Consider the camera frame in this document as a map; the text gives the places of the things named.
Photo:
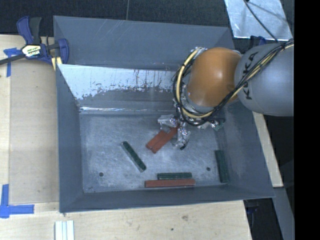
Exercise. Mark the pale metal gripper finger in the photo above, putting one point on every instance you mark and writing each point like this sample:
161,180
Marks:
183,137
165,122

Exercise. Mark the red-brown block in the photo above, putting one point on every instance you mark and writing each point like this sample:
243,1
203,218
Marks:
160,141
170,183

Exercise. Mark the dark green flat block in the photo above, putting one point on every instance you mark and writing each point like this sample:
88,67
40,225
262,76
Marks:
133,156
222,166
175,176

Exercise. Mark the grey metal bin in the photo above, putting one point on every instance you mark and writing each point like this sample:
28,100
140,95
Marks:
112,134

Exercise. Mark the pale wood flat board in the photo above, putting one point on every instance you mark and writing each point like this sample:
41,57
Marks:
32,134

